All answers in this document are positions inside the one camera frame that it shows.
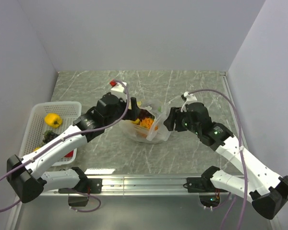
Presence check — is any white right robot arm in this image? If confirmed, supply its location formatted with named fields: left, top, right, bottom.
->
left=164, top=103, right=288, bottom=219

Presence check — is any aluminium side rail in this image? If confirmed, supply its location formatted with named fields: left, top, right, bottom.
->
left=219, top=71, right=248, bottom=148

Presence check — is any purple fruit in bag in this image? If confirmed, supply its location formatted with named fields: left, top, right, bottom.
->
left=138, top=109, right=151, bottom=121

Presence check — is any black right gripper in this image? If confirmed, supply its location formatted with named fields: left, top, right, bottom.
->
left=163, top=107, right=201, bottom=135

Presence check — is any clear plastic bag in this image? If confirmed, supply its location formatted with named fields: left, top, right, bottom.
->
left=119, top=99, right=171, bottom=144

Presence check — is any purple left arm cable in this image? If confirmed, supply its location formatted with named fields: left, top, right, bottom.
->
left=0, top=80, right=130, bottom=214

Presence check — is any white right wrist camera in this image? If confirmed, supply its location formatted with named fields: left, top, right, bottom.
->
left=181, top=92, right=198, bottom=104

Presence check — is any red pepper in basket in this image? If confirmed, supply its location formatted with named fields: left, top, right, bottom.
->
left=64, top=150, right=74, bottom=158

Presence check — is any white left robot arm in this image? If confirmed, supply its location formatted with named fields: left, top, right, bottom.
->
left=7, top=92, right=140, bottom=203

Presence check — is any yellow bell pepper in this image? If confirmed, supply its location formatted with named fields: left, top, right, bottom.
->
left=44, top=113, right=62, bottom=128

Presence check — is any dark grape bunch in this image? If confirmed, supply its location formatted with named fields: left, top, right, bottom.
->
left=42, top=130, right=58, bottom=146

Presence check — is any aluminium mounting rail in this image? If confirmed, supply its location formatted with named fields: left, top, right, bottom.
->
left=17, top=174, right=271, bottom=196

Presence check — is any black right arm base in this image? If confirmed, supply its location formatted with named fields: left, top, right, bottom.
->
left=183, top=177, right=231, bottom=210

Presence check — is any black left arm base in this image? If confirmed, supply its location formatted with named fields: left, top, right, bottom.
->
left=58, top=178, right=102, bottom=210

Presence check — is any white plastic basket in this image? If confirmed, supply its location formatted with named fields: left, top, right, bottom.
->
left=19, top=101, right=82, bottom=159

